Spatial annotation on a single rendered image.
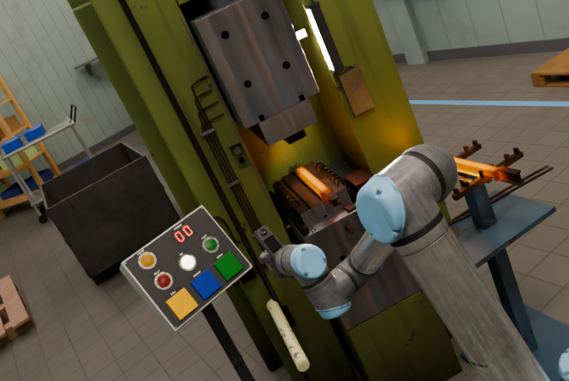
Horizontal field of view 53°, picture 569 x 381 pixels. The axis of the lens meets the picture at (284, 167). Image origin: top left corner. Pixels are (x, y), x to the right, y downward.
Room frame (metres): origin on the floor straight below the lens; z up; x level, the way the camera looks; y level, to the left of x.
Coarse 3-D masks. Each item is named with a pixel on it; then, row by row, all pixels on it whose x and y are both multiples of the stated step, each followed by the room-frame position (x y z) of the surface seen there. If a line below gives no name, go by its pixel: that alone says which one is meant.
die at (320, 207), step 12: (312, 168) 2.28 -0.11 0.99; (288, 180) 2.28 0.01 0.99; (300, 180) 2.22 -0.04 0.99; (324, 180) 2.10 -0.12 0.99; (336, 180) 2.05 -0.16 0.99; (300, 192) 2.10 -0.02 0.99; (312, 192) 2.04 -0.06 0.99; (336, 192) 1.95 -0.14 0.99; (312, 204) 1.94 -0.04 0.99; (324, 204) 1.94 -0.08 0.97; (300, 216) 1.96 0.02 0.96; (312, 216) 1.93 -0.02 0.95
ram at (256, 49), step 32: (256, 0) 1.95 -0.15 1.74; (192, 32) 2.14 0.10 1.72; (224, 32) 1.93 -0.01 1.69; (256, 32) 1.94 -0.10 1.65; (288, 32) 1.96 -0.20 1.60; (224, 64) 1.93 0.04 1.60; (256, 64) 1.94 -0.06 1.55; (288, 64) 1.95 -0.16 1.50; (224, 96) 2.08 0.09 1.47; (256, 96) 1.93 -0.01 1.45; (288, 96) 1.95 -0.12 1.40
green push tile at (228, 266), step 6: (228, 252) 1.76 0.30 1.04; (222, 258) 1.74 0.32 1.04; (228, 258) 1.74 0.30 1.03; (234, 258) 1.75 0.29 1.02; (216, 264) 1.72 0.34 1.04; (222, 264) 1.72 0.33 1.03; (228, 264) 1.73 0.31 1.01; (234, 264) 1.73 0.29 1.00; (240, 264) 1.74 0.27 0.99; (222, 270) 1.71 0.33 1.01; (228, 270) 1.71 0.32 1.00; (234, 270) 1.72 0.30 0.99; (228, 276) 1.70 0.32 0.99
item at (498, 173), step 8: (456, 160) 1.90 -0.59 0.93; (464, 160) 1.87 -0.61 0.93; (464, 168) 1.84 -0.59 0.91; (472, 168) 1.80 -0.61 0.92; (480, 168) 1.76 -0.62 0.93; (488, 168) 1.74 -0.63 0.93; (496, 168) 1.71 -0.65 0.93; (504, 168) 1.67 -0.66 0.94; (512, 168) 1.65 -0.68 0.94; (496, 176) 1.68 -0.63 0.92; (504, 176) 1.67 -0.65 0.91; (512, 176) 1.63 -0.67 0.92; (520, 176) 1.61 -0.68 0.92; (512, 184) 1.63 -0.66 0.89; (520, 184) 1.61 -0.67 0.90
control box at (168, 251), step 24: (192, 216) 1.83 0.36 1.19; (168, 240) 1.76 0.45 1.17; (192, 240) 1.77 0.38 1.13; (216, 240) 1.78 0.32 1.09; (168, 264) 1.70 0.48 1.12; (144, 288) 1.64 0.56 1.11; (168, 288) 1.65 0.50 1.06; (192, 288) 1.66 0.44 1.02; (168, 312) 1.60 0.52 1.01; (192, 312) 1.61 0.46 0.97
